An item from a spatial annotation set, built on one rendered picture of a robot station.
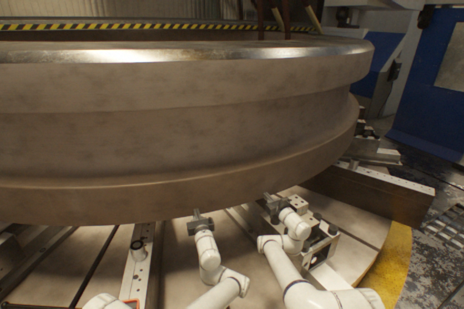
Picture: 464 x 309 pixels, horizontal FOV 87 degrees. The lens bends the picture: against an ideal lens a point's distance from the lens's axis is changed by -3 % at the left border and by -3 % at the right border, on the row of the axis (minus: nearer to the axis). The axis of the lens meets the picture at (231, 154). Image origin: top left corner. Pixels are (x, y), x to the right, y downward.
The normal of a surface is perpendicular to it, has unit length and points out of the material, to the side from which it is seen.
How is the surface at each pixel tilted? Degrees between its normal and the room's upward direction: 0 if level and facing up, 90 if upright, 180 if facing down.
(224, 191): 90
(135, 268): 0
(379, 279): 0
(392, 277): 0
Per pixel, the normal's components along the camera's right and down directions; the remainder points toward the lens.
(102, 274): 0.02, -0.88
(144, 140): 0.22, 0.46
